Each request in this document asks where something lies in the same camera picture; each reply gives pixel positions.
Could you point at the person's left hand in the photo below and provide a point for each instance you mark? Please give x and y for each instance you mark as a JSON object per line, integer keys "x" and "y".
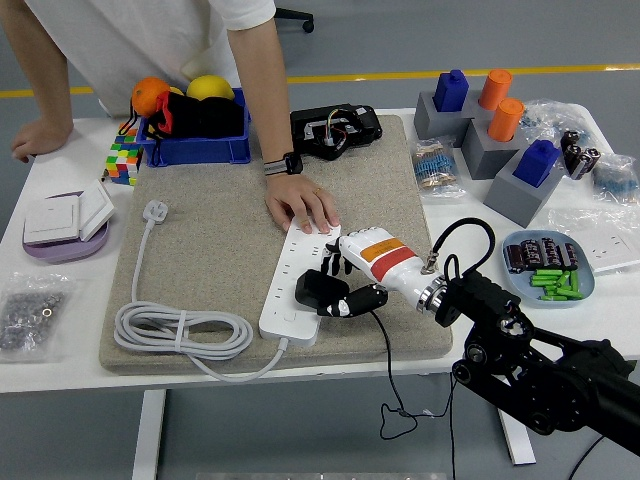
{"x": 300, "y": 200}

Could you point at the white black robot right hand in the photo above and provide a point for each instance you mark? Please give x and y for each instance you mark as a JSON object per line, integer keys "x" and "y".
{"x": 385, "y": 257}

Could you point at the person's right hand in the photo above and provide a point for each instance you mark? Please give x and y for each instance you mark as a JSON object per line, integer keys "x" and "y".
{"x": 44, "y": 136}

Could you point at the white power strip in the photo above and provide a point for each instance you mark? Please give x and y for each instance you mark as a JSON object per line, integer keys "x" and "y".
{"x": 295, "y": 260}

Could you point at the black plug adapter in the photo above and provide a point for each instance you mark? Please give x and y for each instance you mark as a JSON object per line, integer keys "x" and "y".
{"x": 320, "y": 287}

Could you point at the person's left forearm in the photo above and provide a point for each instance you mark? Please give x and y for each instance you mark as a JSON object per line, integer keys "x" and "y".
{"x": 265, "y": 100}

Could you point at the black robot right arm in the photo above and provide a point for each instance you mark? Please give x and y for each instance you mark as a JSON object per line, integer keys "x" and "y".
{"x": 480, "y": 295}

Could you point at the person's right forearm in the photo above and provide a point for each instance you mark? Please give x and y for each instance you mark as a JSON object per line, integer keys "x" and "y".
{"x": 35, "y": 60}

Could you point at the black grey wristwatch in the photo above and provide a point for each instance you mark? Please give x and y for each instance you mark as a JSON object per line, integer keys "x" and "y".
{"x": 282, "y": 165}

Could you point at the small colourful puzzle cube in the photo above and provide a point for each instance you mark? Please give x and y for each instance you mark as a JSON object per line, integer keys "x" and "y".
{"x": 126, "y": 134}

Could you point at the large colourful puzzle cube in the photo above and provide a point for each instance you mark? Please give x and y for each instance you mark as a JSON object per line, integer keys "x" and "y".
{"x": 122, "y": 165}

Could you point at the grey-brown mat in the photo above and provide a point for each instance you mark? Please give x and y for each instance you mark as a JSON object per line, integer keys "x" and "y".
{"x": 210, "y": 240}

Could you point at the bag of blue tan resistors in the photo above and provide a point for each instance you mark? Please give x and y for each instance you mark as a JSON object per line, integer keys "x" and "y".
{"x": 435, "y": 167}

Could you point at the blue plastic bin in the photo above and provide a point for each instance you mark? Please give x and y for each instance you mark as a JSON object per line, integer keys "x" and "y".
{"x": 200, "y": 150}

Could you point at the orange fruit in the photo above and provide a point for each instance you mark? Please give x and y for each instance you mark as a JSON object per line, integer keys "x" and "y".
{"x": 150, "y": 95}

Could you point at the purple tray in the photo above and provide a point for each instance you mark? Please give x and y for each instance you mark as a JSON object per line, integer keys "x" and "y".
{"x": 65, "y": 252}

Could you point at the dark brown capacitor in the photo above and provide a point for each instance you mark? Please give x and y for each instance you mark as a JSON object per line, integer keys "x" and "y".
{"x": 549, "y": 251}
{"x": 515, "y": 257}
{"x": 571, "y": 256}
{"x": 531, "y": 255}

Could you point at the person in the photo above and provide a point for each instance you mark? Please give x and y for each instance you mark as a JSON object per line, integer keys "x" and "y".
{"x": 140, "y": 40}

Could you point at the grey block holder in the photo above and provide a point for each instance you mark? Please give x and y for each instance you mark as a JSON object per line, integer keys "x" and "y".
{"x": 480, "y": 155}
{"x": 425, "y": 120}
{"x": 510, "y": 200}

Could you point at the small yellow fruit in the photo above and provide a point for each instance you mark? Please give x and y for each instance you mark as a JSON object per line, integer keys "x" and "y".
{"x": 176, "y": 92}

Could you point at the light blue plate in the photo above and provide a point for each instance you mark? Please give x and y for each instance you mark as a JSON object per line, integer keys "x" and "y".
{"x": 522, "y": 291}

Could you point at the large yellow lemon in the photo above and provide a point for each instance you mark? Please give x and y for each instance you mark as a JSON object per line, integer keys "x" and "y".
{"x": 210, "y": 87}

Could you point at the green cylinder battery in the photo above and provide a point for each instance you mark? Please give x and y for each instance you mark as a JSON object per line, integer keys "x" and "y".
{"x": 547, "y": 272}
{"x": 552, "y": 298}
{"x": 544, "y": 281}
{"x": 574, "y": 280}
{"x": 563, "y": 280}
{"x": 567, "y": 293}

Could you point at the blue square peg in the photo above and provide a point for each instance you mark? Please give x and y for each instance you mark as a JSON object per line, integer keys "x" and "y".
{"x": 536, "y": 165}
{"x": 450, "y": 92}

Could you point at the bag of metal nuts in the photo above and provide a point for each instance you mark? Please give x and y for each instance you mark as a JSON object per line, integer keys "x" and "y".
{"x": 30, "y": 315}

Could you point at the bag of black capacitors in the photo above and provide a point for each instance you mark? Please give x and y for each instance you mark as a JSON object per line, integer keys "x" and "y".
{"x": 579, "y": 155}

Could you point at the white table leg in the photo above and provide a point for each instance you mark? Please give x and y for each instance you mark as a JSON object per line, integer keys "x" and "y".
{"x": 520, "y": 447}
{"x": 149, "y": 435}

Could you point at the white wall switch panel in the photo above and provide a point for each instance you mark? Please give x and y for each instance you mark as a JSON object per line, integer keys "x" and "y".
{"x": 50, "y": 220}
{"x": 95, "y": 210}

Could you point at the white wall socket panel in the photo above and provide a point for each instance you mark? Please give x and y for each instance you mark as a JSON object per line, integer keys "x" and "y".
{"x": 615, "y": 250}

